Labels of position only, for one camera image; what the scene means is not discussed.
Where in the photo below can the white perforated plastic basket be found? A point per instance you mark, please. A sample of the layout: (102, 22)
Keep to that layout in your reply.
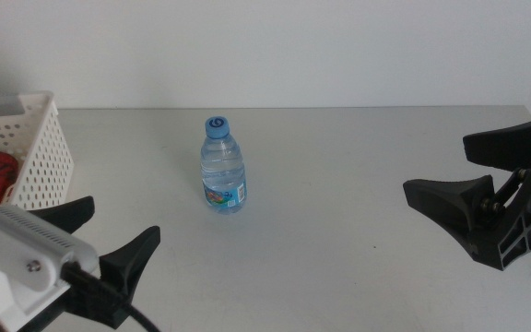
(44, 152)

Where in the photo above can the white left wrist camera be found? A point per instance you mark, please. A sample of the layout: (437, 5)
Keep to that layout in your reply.
(12, 249)

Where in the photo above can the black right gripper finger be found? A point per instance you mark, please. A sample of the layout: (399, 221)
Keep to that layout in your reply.
(450, 200)
(500, 145)

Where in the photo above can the clear water bottle blue cap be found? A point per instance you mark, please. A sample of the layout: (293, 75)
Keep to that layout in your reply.
(223, 170)

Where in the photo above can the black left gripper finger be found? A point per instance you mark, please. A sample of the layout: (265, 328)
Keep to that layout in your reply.
(129, 260)
(69, 214)

